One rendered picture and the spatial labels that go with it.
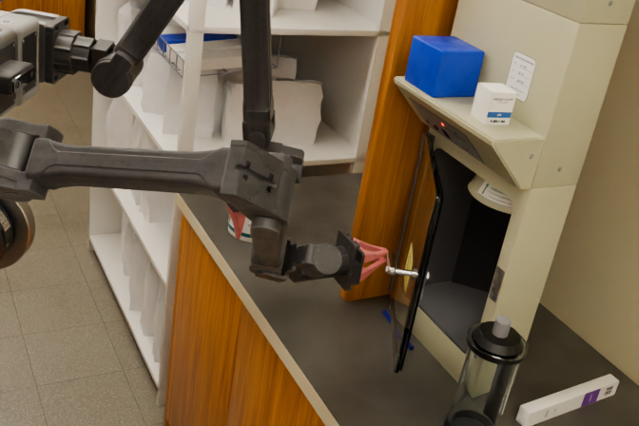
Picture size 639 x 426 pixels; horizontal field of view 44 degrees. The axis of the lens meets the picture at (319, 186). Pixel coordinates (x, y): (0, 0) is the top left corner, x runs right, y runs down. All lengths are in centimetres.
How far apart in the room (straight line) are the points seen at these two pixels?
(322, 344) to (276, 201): 72
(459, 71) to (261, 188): 59
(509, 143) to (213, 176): 56
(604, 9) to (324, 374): 86
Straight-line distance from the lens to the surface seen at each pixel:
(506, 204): 158
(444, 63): 149
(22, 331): 331
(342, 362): 169
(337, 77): 288
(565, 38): 140
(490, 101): 141
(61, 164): 115
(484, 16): 156
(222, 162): 103
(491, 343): 143
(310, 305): 185
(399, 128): 172
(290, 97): 266
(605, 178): 193
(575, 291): 203
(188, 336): 241
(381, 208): 179
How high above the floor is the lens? 196
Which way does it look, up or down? 25 degrees down
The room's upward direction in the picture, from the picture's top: 10 degrees clockwise
